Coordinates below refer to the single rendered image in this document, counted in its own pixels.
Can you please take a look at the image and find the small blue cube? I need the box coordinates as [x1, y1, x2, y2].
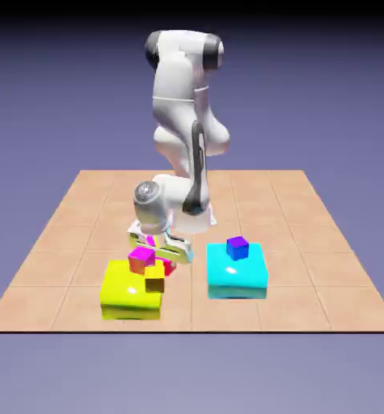
[226, 235, 250, 262]

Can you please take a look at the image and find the small magenta cube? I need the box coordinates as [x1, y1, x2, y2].
[128, 246, 157, 276]

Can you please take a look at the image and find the small red cube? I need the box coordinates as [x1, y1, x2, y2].
[158, 257, 178, 277]

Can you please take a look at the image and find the small yellow cube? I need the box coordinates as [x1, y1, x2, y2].
[144, 265, 166, 294]

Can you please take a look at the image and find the large yellow box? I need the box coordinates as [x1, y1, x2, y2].
[99, 259, 163, 321]

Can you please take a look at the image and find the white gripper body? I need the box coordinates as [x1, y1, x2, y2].
[127, 220, 195, 265]

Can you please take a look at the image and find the large cyan box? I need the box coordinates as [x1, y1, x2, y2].
[206, 242, 270, 300]

